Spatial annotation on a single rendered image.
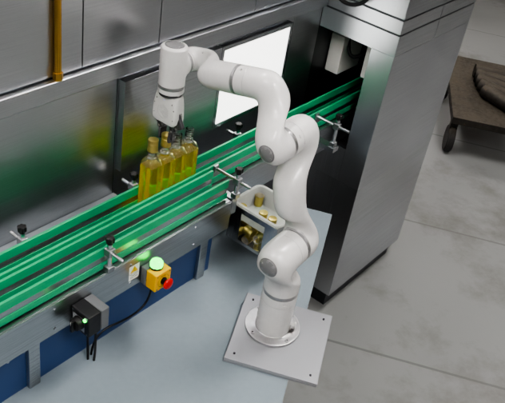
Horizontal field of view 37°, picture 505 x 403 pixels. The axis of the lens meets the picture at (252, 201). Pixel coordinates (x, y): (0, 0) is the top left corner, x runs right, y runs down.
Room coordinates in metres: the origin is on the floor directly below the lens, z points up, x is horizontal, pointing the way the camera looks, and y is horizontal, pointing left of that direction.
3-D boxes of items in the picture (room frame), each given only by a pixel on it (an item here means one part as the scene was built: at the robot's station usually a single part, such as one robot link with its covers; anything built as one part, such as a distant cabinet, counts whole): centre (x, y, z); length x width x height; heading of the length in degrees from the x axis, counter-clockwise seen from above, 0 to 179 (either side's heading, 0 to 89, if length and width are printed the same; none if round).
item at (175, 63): (2.13, 0.31, 1.58); 0.09 x 0.08 x 0.13; 149
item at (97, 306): (1.62, 0.42, 0.96); 0.08 x 0.08 x 0.08; 56
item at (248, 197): (2.29, -0.06, 0.97); 0.22 x 0.17 x 0.09; 56
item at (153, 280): (1.85, 0.27, 0.96); 0.07 x 0.07 x 0.07; 56
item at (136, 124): (2.51, 0.22, 1.32); 0.90 x 0.03 x 0.34; 146
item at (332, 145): (2.78, -0.27, 1.07); 0.17 x 0.05 x 0.23; 56
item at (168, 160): (2.13, 0.32, 1.16); 0.06 x 0.06 x 0.21; 56
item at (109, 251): (1.72, 0.38, 1.11); 0.07 x 0.04 x 0.13; 56
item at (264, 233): (2.30, -0.04, 0.92); 0.27 x 0.17 x 0.15; 56
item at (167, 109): (2.13, 0.31, 1.44); 0.10 x 0.07 x 0.11; 56
